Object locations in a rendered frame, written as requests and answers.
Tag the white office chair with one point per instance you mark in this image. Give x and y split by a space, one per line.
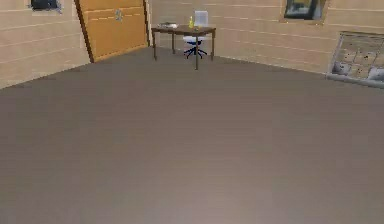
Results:
196 40

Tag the dark brown wooden table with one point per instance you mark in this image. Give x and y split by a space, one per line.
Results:
186 31

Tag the yellow bottle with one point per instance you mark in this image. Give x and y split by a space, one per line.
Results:
191 22

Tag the grey flat dish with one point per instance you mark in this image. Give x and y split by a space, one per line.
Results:
168 25

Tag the orange wooden room door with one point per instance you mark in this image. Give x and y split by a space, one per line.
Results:
113 28

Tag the grey pillow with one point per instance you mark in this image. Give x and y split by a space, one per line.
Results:
340 68
376 74

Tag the dark framed wall picture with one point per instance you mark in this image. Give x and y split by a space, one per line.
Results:
45 4

